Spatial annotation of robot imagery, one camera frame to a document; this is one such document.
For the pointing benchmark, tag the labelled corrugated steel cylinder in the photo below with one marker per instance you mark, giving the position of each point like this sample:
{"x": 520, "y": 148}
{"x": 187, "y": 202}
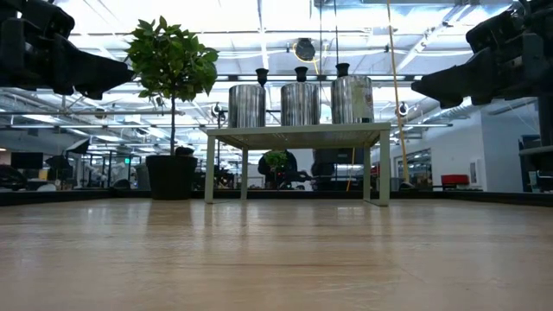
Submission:
{"x": 350, "y": 101}

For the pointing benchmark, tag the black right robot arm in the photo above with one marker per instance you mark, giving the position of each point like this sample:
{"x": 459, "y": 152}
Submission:
{"x": 545, "y": 65}

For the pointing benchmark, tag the black studio lamp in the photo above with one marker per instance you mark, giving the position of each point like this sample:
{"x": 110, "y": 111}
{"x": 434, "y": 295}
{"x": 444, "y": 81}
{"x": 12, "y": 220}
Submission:
{"x": 78, "y": 147}

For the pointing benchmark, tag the green potted plant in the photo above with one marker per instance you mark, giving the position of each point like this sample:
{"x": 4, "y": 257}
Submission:
{"x": 170, "y": 65}

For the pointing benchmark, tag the black computer monitor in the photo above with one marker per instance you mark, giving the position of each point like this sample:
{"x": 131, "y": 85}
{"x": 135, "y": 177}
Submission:
{"x": 27, "y": 160}

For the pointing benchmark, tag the pale green small stand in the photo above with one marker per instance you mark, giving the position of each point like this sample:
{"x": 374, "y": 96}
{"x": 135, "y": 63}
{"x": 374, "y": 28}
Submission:
{"x": 302, "y": 135}

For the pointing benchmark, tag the person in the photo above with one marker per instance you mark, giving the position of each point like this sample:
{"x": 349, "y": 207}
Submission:
{"x": 291, "y": 170}

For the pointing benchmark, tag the small green desk plant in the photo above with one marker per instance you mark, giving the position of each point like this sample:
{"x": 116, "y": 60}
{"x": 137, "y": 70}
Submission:
{"x": 275, "y": 160}

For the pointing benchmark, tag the black table edge rail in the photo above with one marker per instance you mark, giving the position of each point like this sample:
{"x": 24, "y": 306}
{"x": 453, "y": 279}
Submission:
{"x": 86, "y": 196}

